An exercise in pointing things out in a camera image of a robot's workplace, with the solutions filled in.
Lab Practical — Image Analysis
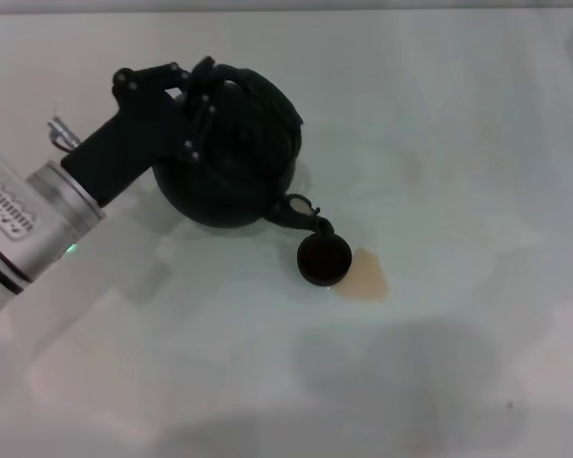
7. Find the black round teapot with handle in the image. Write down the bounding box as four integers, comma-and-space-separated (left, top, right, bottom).
151, 63, 335, 236

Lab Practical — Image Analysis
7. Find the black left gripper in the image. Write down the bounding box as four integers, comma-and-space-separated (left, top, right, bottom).
59, 56, 219, 209

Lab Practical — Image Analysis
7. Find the light brown tea puddle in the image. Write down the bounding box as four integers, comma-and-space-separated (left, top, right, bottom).
333, 246, 392, 304

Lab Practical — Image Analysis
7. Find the small dark brown teacup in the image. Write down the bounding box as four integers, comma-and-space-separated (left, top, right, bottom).
296, 232, 353, 287

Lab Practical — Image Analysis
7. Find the silver bracket with red wires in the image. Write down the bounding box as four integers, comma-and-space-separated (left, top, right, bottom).
47, 117, 81, 153

